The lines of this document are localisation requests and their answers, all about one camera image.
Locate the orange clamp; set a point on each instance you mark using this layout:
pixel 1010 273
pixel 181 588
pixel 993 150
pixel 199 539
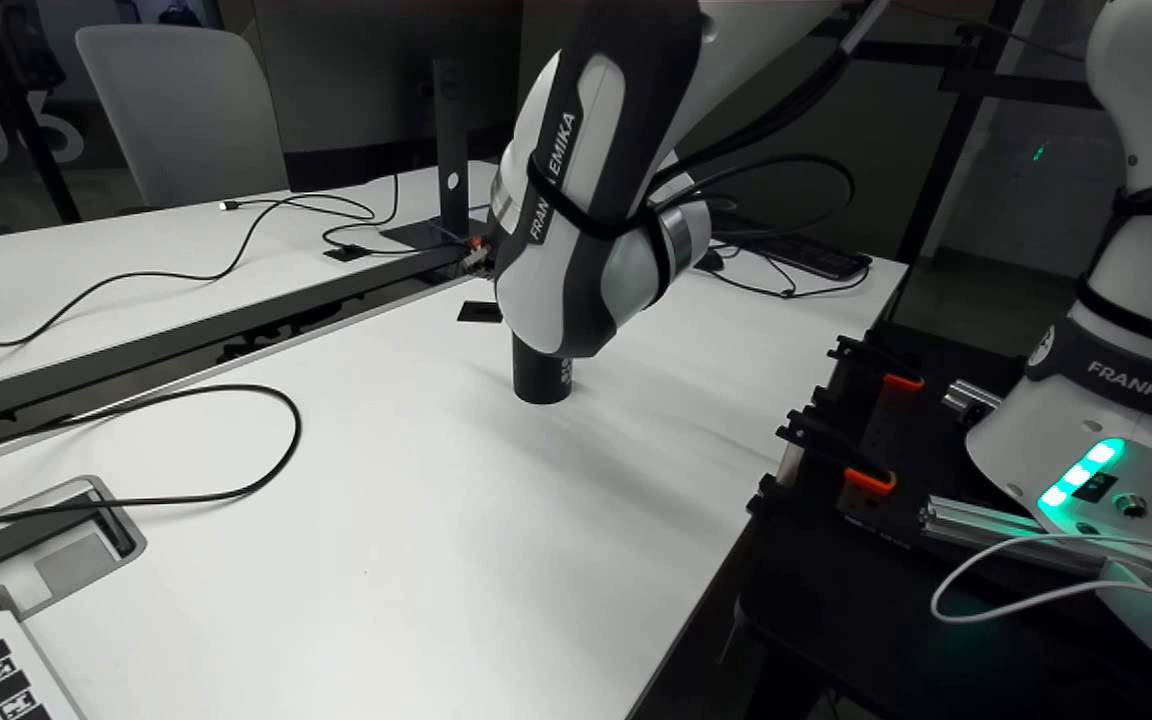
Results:
pixel 864 480
pixel 901 386

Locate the grey office chair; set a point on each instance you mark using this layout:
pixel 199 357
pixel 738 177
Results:
pixel 191 120

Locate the black mug cup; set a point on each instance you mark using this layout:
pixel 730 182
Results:
pixel 541 377

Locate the black keyboard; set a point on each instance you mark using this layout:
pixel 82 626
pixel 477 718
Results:
pixel 800 251

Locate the black square grommet plate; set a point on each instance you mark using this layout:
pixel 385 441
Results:
pixel 481 312

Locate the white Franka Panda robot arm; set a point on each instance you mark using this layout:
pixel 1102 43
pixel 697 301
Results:
pixel 578 201

